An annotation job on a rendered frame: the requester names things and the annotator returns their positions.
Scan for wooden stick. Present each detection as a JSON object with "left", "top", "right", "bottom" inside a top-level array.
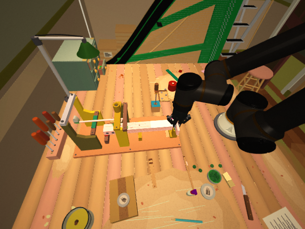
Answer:
[{"left": 147, "top": 158, "right": 158, "bottom": 189}]

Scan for green and black piano frame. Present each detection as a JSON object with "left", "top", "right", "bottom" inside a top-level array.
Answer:
[{"left": 111, "top": 0, "right": 244, "bottom": 65}]

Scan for wooden stool pink seat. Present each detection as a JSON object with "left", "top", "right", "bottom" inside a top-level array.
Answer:
[{"left": 236, "top": 65, "right": 275, "bottom": 93}]

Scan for white round plate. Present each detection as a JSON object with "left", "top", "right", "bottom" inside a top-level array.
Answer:
[{"left": 213, "top": 112, "right": 239, "bottom": 141}]

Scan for white piano key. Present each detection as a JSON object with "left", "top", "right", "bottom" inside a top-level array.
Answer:
[{"left": 102, "top": 119, "right": 177, "bottom": 135}]

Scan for orange action model base board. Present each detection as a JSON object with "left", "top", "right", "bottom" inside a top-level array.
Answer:
[{"left": 72, "top": 116, "right": 182, "bottom": 159}]

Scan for white dish of pins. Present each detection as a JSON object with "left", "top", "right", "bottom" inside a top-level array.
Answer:
[{"left": 116, "top": 192, "right": 131, "bottom": 208}]

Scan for red handle screwdriver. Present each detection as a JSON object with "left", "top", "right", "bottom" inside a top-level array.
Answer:
[
  {"left": 30, "top": 132, "right": 54, "bottom": 152},
  {"left": 32, "top": 116, "right": 58, "bottom": 141},
  {"left": 36, "top": 129, "right": 56, "bottom": 146},
  {"left": 42, "top": 111, "right": 62, "bottom": 131}
]

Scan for olive yellow hammer rail bracket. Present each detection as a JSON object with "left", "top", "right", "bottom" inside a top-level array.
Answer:
[{"left": 62, "top": 95, "right": 105, "bottom": 151}]

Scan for stacked wooden boxes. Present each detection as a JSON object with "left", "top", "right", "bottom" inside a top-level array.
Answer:
[{"left": 97, "top": 23, "right": 137, "bottom": 61}]

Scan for dish of green felt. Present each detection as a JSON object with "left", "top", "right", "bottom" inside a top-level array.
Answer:
[{"left": 206, "top": 169, "right": 223, "bottom": 185}]

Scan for brown handle regulator tool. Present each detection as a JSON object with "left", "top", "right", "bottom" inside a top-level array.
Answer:
[{"left": 153, "top": 82, "right": 160, "bottom": 105}]

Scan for pink wooden tool rack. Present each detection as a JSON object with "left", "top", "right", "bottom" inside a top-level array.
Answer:
[{"left": 45, "top": 128, "right": 68, "bottom": 160}]

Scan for green drawer cabinet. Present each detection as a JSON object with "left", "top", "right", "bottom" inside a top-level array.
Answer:
[{"left": 51, "top": 37, "right": 102, "bottom": 92}]

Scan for brown wooden upright strip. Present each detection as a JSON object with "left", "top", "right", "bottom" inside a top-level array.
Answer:
[{"left": 121, "top": 102, "right": 129, "bottom": 132}]

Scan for brown handle knife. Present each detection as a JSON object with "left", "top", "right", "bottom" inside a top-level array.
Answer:
[{"left": 241, "top": 184, "right": 254, "bottom": 221}]

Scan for green shade desk lamp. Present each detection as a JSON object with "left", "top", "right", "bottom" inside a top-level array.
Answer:
[{"left": 30, "top": 34, "right": 101, "bottom": 101}]

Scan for white pole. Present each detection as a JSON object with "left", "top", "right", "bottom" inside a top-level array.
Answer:
[{"left": 78, "top": 0, "right": 92, "bottom": 39}]

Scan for yellow post with tube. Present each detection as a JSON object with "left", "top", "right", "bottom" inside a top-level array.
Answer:
[{"left": 112, "top": 101, "right": 131, "bottom": 147}]

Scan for brown wooden block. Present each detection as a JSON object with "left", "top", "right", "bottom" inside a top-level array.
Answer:
[{"left": 90, "top": 110, "right": 100, "bottom": 136}]

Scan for white paper sheet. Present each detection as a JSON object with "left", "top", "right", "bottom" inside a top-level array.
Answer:
[{"left": 262, "top": 207, "right": 304, "bottom": 229}]

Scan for teal pencil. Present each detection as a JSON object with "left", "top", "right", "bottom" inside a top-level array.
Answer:
[{"left": 174, "top": 218, "right": 204, "bottom": 224}]

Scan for green ruler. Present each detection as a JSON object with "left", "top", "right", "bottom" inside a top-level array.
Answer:
[{"left": 165, "top": 69, "right": 179, "bottom": 82}]

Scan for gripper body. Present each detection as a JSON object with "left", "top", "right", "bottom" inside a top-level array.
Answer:
[{"left": 166, "top": 110, "right": 192, "bottom": 125}]

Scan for red cylinder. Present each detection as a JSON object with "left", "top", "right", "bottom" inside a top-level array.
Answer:
[{"left": 167, "top": 80, "right": 178, "bottom": 93}]

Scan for spare hammer purple head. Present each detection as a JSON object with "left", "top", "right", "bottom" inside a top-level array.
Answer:
[{"left": 183, "top": 156, "right": 199, "bottom": 197}]

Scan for small red green box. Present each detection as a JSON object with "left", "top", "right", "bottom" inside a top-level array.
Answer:
[{"left": 98, "top": 59, "right": 107, "bottom": 76}]

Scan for white dish with pins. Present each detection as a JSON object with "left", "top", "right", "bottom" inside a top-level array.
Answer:
[{"left": 200, "top": 183, "right": 216, "bottom": 200}]

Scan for tan plate with screws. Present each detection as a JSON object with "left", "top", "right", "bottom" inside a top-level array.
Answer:
[{"left": 159, "top": 89, "right": 170, "bottom": 102}]

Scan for wooden board cork stripe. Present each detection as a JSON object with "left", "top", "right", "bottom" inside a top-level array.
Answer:
[{"left": 109, "top": 175, "right": 139, "bottom": 224}]

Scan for blue tool block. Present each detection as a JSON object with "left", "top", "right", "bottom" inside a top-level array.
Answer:
[{"left": 150, "top": 100, "right": 161, "bottom": 113}]

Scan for white lamp clamp bar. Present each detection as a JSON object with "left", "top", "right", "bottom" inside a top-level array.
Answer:
[{"left": 59, "top": 93, "right": 77, "bottom": 126}]

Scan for brown handle screwdriver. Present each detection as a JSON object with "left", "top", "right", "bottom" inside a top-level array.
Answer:
[
  {"left": 51, "top": 111, "right": 63, "bottom": 125},
  {"left": 45, "top": 119, "right": 60, "bottom": 136}
]

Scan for grey ladder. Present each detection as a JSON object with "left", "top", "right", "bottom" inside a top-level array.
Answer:
[{"left": 220, "top": 0, "right": 273, "bottom": 58}]

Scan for white hammer with grey head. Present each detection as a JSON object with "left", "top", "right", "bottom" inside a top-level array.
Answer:
[{"left": 72, "top": 115, "right": 115, "bottom": 124}]

